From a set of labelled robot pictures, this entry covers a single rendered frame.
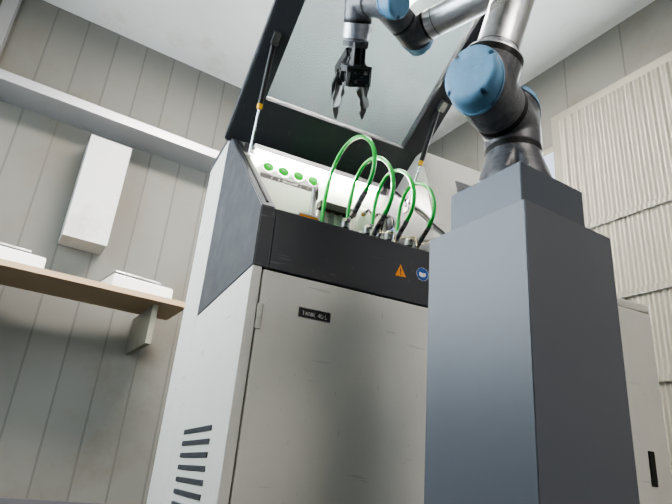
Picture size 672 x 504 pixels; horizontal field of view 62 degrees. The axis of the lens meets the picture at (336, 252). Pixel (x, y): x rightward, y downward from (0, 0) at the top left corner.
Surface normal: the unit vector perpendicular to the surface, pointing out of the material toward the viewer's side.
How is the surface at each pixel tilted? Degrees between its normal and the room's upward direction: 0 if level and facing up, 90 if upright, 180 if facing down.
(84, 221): 90
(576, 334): 90
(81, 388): 90
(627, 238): 90
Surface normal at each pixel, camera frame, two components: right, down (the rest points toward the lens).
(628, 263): -0.84, -0.27
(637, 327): 0.44, -0.31
